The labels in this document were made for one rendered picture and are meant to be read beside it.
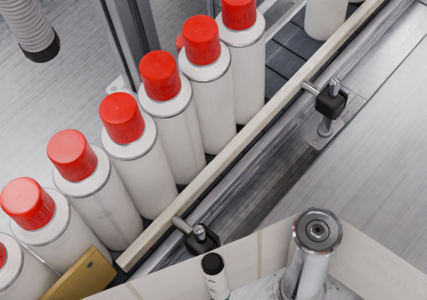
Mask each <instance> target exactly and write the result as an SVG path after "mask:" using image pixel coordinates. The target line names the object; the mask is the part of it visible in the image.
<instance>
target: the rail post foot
mask: <svg viewBox="0 0 427 300"><path fill-rule="evenodd" d="M321 126H322V121H321V122H320V123H319V124H318V125H317V126H316V127H315V128H314V129H313V130H312V131H311V133H310V134H309V135H308V136H307V137H306V138H305V142H306V143H307V144H308V145H309V146H311V147H312V148H313V149H315V150H316V151H321V150H322V149H323V148H324V147H325V146H326V145H327V144H328V143H329V142H330V141H331V140H332V139H333V137H334V136H335V135H336V134H337V133H338V132H339V131H340V130H341V129H342V127H343V126H344V121H343V120H341V119H340V118H338V117H337V118H336V119H334V120H332V124H331V127H330V132H329V133H323V132H322V131H321Z"/></svg>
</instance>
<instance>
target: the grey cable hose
mask: <svg viewBox="0 0 427 300"><path fill-rule="evenodd" d="M0 12H1V14H2V16H3V17H4V19H5V21H6V22H7V24H8V25H9V27H10V29H11V30H12V32H13V33H14V35H15V37H16V39H17V40H18V45H19V47H20V49H21V50H22V52H23V53H24V55H25V57H26V58H28V59H29V60H31V61H32V62H35V63H45V62H49V61H50V60H52V59H53V58H55V57H56V56H57V54H58V53H59V51H60V38H59V36H58V34H57V33H56V31H55V30H54V28H53V27H52V26H51V25H50V23H49V21H48V19H47V17H46V15H45V14H44V11H43V9H42V7H41V5H40V3H39V1H38V0H0Z"/></svg>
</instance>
